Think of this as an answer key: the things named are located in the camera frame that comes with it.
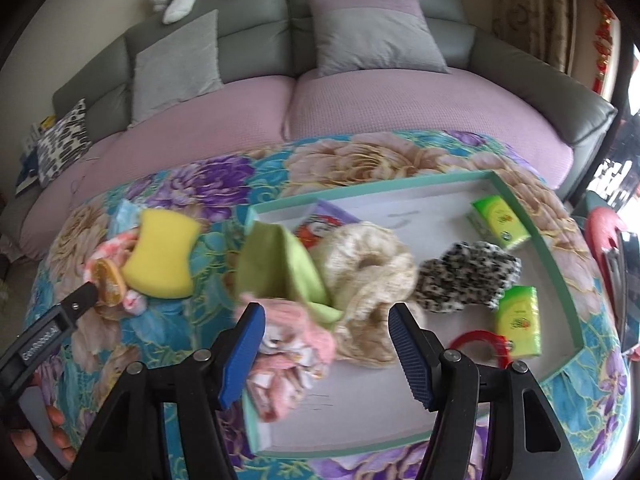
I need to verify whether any teal rimmed tray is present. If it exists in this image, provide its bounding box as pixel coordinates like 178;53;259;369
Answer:
241;169;586;458

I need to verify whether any floral blanket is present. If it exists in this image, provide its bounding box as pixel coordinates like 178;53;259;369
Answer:
28;130;631;479

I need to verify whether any yellow sponge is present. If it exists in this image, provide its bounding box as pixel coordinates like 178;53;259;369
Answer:
122;208;201;299

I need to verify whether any purple packet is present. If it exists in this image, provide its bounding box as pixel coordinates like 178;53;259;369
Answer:
294;200;360;249

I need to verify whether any green microfiber cloth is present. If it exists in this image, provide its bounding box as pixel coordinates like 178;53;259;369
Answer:
234;221;343;327

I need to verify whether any light blue face mask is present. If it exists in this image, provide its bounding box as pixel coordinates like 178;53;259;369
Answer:
107;200;142;238

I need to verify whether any pink fluffy scrunchie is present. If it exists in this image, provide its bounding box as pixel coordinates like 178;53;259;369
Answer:
84;228;148;315

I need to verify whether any brown tape roll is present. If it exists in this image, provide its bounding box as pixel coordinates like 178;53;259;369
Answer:
89;258;127;307

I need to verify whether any left hand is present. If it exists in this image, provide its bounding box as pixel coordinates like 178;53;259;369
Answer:
8;404;76;466

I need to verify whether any cream knitted scrunchie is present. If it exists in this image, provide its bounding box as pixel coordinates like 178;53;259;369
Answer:
310;221;422;368

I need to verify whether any red wall decoration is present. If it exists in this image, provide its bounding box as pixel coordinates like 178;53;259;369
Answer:
592;0;617;94

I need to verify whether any beige patterned curtain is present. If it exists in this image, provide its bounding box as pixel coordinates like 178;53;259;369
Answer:
491;0;599;87

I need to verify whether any grey sofa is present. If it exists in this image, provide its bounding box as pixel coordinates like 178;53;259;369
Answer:
1;0;616;259

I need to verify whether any grey middle cushion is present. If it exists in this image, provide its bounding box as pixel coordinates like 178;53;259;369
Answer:
130;10;224;127

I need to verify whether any pink sofa seat cover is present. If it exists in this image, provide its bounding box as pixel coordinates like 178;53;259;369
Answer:
18;68;574;259

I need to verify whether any leopard print scrunchie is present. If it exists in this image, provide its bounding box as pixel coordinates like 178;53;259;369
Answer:
413;240;522;313

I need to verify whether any pink floral cloth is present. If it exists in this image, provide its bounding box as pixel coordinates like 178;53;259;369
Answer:
235;292;335;422

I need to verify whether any grey pink right cushion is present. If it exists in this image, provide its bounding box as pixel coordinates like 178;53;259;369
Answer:
307;0;448;77

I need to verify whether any patterned blue white cushion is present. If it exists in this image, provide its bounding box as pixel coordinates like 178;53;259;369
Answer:
37;99;91;188

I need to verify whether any green tissue pack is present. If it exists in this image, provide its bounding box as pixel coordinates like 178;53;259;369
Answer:
496;285;541;360
470;195;530;252

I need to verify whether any red tape roll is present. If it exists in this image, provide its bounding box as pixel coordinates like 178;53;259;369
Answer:
448;330;512;368

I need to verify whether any red chair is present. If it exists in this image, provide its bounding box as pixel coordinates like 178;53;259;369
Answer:
585;206;627;306

